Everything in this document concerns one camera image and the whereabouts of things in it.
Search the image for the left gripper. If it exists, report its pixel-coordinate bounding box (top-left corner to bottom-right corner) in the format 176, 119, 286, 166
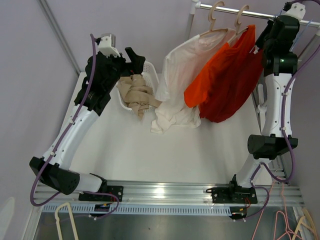
103, 47, 145, 92

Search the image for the blue hanger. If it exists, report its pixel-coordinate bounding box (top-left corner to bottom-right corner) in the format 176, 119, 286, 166
250, 16, 277, 54
290, 20, 313, 52

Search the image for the beige t shirt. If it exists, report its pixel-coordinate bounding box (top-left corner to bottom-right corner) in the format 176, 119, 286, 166
116, 74, 162, 120

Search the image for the dark red t shirt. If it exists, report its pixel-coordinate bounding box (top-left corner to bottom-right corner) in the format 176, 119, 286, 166
199, 50, 263, 123

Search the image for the orange t shirt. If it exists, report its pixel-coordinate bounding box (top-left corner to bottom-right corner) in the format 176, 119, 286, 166
184, 24, 256, 108

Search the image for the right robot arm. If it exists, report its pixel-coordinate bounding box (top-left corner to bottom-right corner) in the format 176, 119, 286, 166
226, 14, 300, 203

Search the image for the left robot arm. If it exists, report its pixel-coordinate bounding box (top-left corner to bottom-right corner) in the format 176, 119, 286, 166
29, 47, 146, 201

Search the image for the white t shirt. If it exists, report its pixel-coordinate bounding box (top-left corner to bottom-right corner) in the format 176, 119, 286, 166
150, 28, 235, 134

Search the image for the beige hanger under white shirt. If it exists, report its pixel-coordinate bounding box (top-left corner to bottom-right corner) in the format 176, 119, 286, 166
199, 0, 229, 38

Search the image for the white perforated plastic basket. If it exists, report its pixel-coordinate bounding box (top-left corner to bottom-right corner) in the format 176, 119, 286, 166
117, 61, 159, 113

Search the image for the white clothes rack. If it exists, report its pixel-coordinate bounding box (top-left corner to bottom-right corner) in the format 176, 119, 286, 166
186, 0, 320, 137

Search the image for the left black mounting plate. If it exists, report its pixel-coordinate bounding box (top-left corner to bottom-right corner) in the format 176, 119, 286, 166
78, 185, 124, 202

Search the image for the black mounting plate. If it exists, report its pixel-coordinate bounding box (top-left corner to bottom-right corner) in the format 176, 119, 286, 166
78, 185, 124, 202
205, 186, 258, 204

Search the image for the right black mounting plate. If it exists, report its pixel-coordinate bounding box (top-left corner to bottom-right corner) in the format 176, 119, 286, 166
205, 186, 258, 204

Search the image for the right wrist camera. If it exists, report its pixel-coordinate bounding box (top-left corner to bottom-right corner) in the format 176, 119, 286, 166
283, 2, 306, 21

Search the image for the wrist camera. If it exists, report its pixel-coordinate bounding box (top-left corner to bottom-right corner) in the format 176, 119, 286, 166
98, 33, 121, 57
283, 2, 306, 21

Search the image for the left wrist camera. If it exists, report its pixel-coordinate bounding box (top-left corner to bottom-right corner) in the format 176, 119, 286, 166
98, 33, 121, 57

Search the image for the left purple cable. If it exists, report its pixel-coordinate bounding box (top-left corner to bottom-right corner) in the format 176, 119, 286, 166
29, 33, 121, 221

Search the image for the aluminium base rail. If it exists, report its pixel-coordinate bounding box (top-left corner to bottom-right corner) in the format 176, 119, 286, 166
32, 181, 305, 207

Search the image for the white slotted cable duct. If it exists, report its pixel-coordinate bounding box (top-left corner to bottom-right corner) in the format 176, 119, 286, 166
42, 204, 232, 216

